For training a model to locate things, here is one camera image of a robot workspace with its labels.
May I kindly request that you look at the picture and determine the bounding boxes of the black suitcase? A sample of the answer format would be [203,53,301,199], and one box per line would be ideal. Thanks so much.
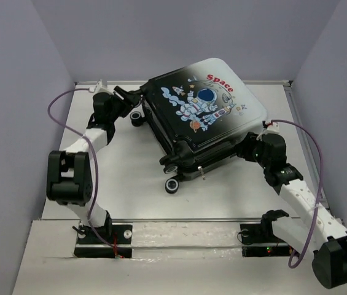
[130,58,268,194]

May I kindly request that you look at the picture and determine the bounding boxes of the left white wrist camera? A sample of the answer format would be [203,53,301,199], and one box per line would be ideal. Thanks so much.
[88,79,111,94]

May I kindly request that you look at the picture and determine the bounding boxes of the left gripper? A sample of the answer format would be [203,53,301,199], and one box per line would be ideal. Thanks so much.
[108,87,141,124]

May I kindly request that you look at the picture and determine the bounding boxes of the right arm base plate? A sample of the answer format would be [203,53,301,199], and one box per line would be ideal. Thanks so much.
[236,223,293,258]

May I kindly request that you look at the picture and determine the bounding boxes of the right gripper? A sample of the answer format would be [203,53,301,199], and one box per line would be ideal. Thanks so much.
[233,132,270,170]

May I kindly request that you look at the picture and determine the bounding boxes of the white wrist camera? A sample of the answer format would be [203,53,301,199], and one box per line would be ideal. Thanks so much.
[260,120,280,137]
[88,79,111,94]

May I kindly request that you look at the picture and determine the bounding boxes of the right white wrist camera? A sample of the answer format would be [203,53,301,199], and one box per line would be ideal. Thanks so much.
[260,120,280,137]

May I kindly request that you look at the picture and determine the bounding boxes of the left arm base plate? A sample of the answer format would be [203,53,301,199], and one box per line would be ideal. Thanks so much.
[72,223,133,259]

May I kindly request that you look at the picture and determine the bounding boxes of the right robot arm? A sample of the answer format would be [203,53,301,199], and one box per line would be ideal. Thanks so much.
[235,132,347,289]

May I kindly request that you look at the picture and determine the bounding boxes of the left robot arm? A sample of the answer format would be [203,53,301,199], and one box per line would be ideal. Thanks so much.
[46,86,142,243]

